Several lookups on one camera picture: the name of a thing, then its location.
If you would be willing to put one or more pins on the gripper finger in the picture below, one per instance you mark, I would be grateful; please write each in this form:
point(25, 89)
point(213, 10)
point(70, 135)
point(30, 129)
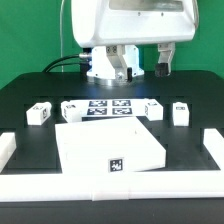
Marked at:
point(166, 52)

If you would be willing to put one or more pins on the white square table top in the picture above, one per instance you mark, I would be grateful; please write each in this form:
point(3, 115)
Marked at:
point(108, 146)

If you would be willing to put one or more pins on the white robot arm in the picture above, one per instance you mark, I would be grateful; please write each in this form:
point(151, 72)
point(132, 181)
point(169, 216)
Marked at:
point(114, 29)

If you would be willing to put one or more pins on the white sheet with fiducial markers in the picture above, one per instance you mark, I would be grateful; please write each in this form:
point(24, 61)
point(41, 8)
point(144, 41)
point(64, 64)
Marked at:
point(110, 107)

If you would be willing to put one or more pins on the white U-shaped obstacle fence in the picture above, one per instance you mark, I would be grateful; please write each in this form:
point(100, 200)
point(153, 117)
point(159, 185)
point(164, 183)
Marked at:
point(126, 186)

